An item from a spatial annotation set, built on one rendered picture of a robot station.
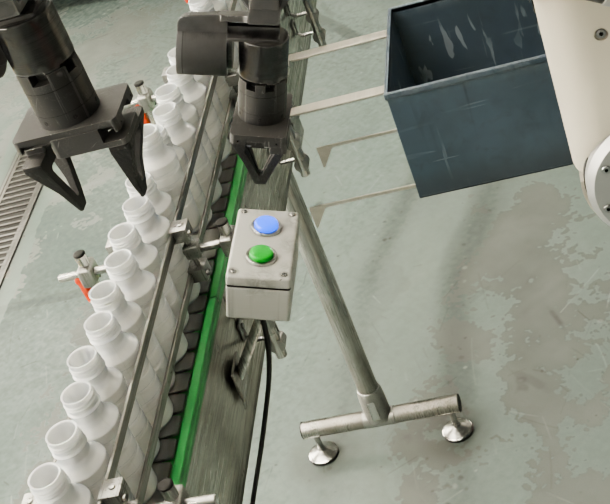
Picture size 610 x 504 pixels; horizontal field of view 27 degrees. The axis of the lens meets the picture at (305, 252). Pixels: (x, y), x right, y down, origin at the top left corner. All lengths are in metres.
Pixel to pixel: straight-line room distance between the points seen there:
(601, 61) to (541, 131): 0.92
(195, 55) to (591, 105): 0.45
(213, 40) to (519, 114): 0.82
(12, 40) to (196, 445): 0.63
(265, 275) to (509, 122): 0.74
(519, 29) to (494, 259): 0.97
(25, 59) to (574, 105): 0.53
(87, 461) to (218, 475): 0.29
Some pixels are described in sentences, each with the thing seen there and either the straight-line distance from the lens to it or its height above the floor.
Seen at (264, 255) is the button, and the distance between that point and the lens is 1.52.
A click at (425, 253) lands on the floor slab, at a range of 3.31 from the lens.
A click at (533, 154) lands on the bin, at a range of 2.17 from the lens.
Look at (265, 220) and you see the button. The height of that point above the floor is 1.12.
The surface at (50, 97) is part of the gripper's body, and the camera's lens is 1.12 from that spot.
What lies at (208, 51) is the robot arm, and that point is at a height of 1.38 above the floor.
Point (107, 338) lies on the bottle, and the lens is 1.46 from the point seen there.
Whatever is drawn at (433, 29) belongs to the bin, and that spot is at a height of 0.89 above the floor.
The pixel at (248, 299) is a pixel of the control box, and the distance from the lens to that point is 1.53.
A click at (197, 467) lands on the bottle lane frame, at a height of 0.96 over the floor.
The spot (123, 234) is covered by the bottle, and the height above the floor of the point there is 1.15.
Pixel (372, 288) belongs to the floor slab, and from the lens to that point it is 3.26.
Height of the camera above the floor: 1.97
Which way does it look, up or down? 35 degrees down
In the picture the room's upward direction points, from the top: 22 degrees counter-clockwise
